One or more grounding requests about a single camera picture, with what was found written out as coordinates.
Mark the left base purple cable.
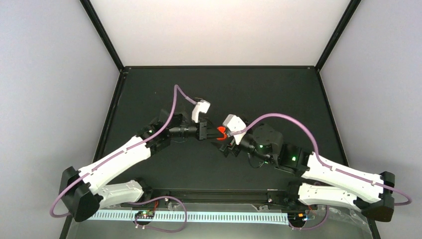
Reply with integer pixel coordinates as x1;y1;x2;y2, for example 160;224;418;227
126;196;189;234

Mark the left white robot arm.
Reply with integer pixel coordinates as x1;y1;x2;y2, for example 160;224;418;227
59;110;224;222

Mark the red round cap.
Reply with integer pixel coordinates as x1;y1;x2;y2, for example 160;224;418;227
216;126;227;141

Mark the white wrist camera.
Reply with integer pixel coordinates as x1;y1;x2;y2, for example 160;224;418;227
222;114;247;145
191;100;211;123

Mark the black aluminium front rail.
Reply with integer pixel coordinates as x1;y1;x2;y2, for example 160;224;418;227
136;188;298;208

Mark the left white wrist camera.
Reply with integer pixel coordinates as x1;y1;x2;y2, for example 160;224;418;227
191;100;211;123

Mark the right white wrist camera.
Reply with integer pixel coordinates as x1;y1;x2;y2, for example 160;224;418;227
222;114;247;145

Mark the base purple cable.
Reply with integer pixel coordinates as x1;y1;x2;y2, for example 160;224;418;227
126;196;189;234
287;206;330;231

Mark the white slotted cable duct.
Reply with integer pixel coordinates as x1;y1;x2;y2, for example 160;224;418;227
89;210;289;225

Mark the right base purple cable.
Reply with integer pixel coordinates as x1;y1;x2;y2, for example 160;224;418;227
287;206;330;231

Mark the clear plastic sheet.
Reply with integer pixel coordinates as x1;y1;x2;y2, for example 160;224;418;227
243;205;372;239

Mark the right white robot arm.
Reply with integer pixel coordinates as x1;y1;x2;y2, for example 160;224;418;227
220;124;395;222

